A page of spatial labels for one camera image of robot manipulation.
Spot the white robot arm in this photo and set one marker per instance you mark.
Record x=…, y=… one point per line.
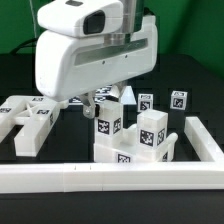
x=89, y=44

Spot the white chair seat part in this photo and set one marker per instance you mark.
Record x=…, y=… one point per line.
x=129, y=152

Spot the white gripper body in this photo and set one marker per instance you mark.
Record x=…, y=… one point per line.
x=88, y=44

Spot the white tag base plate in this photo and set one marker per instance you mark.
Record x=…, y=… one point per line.
x=101, y=94

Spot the white chair back part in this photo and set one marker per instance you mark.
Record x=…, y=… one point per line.
x=36, y=114

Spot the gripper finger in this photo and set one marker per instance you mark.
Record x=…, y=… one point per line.
x=117, y=91
x=89, y=106

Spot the white L-shaped obstacle fence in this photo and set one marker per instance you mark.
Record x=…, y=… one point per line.
x=207, y=173

